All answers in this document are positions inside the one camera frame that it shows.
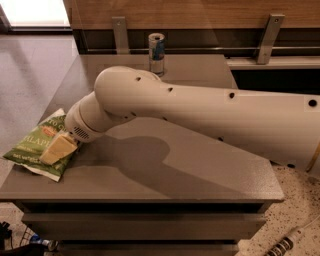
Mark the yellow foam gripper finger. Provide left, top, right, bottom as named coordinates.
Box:
left=39, top=132, right=78, bottom=165

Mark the green jalapeno chip bag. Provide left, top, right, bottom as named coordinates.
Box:
left=3, top=108, right=78, bottom=182

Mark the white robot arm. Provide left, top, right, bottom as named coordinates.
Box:
left=65, top=66, right=320, bottom=172

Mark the grey drawer cabinet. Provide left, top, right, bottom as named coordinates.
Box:
left=22, top=203, right=265, bottom=256

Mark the plastic bottle on floor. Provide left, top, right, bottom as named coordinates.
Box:
left=29, top=234, right=59, bottom=251

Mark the black object bottom left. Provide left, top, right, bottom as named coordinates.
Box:
left=0, top=221, right=48, bottom=256

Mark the silver blue drink can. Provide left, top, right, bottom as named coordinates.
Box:
left=148, top=33, right=165, bottom=75

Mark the white power strip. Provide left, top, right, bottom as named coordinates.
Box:
left=264, top=215, right=320, bottom=256

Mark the horizontal metal rail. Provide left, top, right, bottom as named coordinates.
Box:
left=86, top=46, right=320, bottom=54

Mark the left metal bracket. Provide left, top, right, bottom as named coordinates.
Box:
left=112, top=16, right=130, bottom=54

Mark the metal bracket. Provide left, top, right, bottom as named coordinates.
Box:
left=256, top=14, right=285, bottom=65
left=112, top=16, right=130, bottom=54

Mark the right metal bracket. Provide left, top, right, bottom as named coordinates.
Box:
left=256, top=14, right=285, bottom=65

